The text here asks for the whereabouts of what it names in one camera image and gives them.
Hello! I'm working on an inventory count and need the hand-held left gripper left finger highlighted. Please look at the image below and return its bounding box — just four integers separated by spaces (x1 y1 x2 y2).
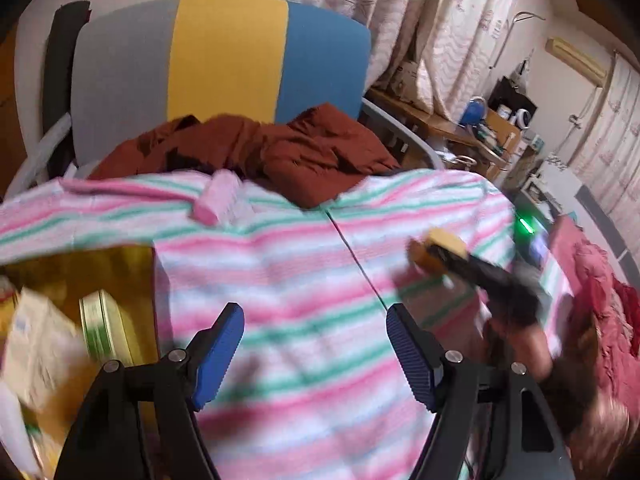
52 302 246 480

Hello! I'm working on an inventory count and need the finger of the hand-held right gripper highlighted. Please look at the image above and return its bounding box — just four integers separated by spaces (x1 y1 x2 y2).
430 245 506 291

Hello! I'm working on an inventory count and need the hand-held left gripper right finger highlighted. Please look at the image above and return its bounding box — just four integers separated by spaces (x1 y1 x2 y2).
386 303 573 480

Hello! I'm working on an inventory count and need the yellow sponge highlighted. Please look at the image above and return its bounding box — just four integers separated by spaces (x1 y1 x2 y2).
407 227 468 273

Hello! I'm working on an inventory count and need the green yellow snack packet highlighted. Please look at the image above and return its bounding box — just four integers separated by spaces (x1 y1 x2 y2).
79 290 136 366

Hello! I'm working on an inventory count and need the gold rectangular tin box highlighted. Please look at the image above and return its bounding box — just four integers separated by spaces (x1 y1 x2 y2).
0 245 161 476

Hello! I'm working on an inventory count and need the beige carton box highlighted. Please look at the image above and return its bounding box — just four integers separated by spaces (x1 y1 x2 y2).
0 287 93 413

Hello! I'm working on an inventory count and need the person's right forearm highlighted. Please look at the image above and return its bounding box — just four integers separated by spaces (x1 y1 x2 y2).
540 355 633 466

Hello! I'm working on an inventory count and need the person's right hand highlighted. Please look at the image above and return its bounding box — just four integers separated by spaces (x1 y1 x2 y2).
482 317 553 381

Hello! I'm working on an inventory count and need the black device with green light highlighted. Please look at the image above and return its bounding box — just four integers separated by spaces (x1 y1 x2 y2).
512 205 558 268

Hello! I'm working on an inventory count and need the red crumpled cloth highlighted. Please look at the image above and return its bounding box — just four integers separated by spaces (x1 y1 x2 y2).
547 215 640 411

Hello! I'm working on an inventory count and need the pink green striped tablecloth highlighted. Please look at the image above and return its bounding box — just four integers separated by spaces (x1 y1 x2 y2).
0 167 576 480

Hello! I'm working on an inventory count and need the wooden side desk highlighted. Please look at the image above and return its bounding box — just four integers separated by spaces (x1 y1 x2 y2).
367 87 516 181

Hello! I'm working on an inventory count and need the blue round jug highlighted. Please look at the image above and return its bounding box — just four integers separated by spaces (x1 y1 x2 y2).
460 96 488 128

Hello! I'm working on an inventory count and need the black bag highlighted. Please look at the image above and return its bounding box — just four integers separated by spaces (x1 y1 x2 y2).
487 76 538 126

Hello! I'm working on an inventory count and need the pink patterned window curtain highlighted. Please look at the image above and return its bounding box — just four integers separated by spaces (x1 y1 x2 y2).
570 55 640 221

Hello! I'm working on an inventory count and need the brown crumpled garment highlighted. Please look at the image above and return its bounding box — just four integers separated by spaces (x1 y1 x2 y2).
90 104 401 208

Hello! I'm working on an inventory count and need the cardboard box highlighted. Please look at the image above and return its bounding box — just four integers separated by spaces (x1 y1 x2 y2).
390 60 426 106

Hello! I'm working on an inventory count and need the beige air conditioner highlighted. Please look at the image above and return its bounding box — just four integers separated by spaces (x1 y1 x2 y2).
544 36 608 86

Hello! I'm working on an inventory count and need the metal hook rod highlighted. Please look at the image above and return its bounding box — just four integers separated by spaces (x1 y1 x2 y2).
492 10 546 71

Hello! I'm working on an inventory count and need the white foam wrapped armrest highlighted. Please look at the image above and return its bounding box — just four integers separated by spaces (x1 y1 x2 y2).
7 112 73 196

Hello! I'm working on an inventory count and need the grey yellow blue chair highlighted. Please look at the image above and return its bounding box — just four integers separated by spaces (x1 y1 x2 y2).
10 0 446 196

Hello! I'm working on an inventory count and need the wooden wardrobe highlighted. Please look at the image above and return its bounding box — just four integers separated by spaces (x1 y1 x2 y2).
0 25 23 196

